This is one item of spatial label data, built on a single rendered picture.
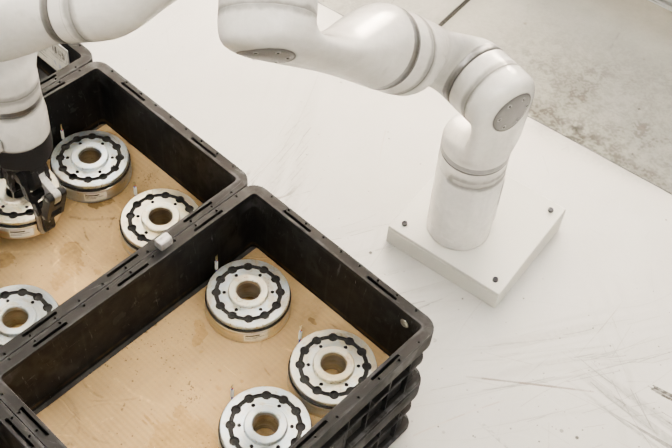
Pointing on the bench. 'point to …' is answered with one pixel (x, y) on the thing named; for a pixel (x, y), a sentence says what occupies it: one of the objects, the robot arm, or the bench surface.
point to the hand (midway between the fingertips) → (33, 209)
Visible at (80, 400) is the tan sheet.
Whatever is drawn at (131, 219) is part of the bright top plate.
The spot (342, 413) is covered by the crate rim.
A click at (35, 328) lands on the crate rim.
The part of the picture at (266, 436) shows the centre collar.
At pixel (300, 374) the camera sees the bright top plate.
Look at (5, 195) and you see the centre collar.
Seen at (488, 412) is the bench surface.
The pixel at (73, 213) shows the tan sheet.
